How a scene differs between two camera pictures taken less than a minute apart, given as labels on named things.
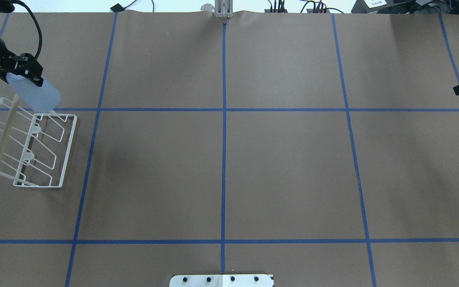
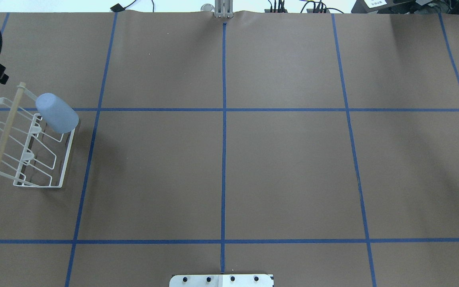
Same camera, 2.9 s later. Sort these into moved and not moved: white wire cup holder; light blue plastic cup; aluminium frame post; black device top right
Moved: light blue plastic cup
Not moved: black device top right; aluminium frame post; white wire cup holder
